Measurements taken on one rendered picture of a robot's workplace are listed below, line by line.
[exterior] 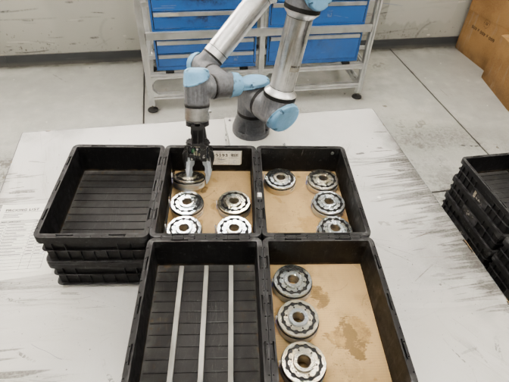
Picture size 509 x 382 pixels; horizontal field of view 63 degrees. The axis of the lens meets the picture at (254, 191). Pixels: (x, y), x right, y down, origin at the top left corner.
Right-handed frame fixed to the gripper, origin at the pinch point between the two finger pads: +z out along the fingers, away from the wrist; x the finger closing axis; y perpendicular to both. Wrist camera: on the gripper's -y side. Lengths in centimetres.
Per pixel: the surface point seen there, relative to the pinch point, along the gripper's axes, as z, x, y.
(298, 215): 7.4, 31.1, 13.5
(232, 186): 3.0, 10.9, -0.2
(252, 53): -23, 38, -187
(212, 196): 4.7, 4.3, 3.8
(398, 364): 19, 44, 63
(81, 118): 26, -89, -188
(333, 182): 0.4, 44.5, 3.6
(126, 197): 5.1, -23.2, 2.1
